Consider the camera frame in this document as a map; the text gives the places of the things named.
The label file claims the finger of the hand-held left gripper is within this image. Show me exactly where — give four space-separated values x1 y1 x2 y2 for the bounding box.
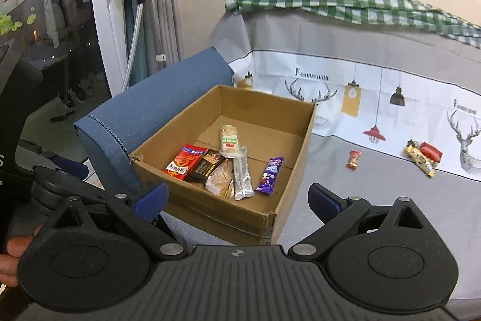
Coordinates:
18 140 91 182
56 179 113 203

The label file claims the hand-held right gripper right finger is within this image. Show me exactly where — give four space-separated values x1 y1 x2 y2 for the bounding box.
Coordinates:
289 183 431 262

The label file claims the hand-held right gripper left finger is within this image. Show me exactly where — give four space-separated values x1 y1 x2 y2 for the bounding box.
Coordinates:
48 181 191 262

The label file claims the red orange snack packet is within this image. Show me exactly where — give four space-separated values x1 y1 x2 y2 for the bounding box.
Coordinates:
163 144 208 181

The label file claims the purple snack packet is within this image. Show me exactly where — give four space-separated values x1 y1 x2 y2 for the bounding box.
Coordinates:
256 157 285 195

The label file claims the dark brown snack packet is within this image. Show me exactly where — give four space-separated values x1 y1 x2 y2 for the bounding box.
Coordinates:
186 150 226 183

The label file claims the clear packet of nuts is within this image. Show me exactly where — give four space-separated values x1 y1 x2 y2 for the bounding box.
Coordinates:
205 159 235 199

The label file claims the silver stick snack packet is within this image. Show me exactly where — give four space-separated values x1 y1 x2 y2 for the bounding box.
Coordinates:
233 145 255 201

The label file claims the pale snack packet green label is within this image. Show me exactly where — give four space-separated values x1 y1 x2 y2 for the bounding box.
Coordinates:
219 124 241 158

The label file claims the brown cardboard box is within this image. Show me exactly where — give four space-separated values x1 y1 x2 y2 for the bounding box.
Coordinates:
130 85 317 245

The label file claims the person's left hand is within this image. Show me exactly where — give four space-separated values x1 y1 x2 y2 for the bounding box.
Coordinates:
0 225 44 288

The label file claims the grey printed bed sheet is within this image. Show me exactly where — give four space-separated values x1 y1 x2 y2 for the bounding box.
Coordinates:
208 11 481 310

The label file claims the small red candy packet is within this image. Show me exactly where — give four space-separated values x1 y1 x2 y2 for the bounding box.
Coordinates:
346 150 362 170

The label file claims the gold snack bar packet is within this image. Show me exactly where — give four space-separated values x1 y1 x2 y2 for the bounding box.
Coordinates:
404 140 437 178

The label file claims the blue pillow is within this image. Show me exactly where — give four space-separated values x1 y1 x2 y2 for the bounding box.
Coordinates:
74 46 234 194

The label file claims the teal curtain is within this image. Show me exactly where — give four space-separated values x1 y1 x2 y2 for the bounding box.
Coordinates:
118 0 143 88

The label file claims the green checked cloth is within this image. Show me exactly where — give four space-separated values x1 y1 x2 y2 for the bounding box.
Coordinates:
225 0 481 49

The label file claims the white window frame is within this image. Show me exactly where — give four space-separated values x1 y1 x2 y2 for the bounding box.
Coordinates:
88 0 126 98

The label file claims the braided steamer hose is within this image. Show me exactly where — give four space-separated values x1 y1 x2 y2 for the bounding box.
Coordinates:
121 3 144 92

